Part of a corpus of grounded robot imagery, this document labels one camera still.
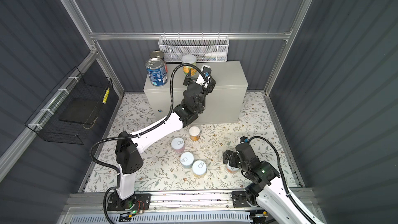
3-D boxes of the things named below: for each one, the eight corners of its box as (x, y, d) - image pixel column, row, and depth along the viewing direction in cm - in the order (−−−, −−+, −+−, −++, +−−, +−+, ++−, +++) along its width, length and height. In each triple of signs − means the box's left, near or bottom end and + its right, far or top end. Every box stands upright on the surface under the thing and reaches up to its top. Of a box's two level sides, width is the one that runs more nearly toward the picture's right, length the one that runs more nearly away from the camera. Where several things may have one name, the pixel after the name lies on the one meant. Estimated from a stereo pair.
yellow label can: (192, 177, 82) (191, 174, 78) (192, 163, 87) (192, 159, 83) (206, 177, 82) (206, 174, 78) (206, 163, 87) (206, 159, 83)
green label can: (180, 169, 85) (179, 165, 81) (181, 155, 90) (180, 151, 86) (193, 169, 85) (193, 165, 81) (194, 155, 90) (193, 151, 85)
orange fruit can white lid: (189, 140, 97) (188, 134, 90) (190, 132, 100) (189, 126, 94) (199, 140, 96) (199, 134, 90) (199, 132, 100) (199, 126, 94)
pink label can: (172, 153, 91) (170, 148, 86) (173, 142, 96) (172, 137, 91) (184, 153, 91) (183, 148, 86) (185, 142, 96) (184, 137, 91)
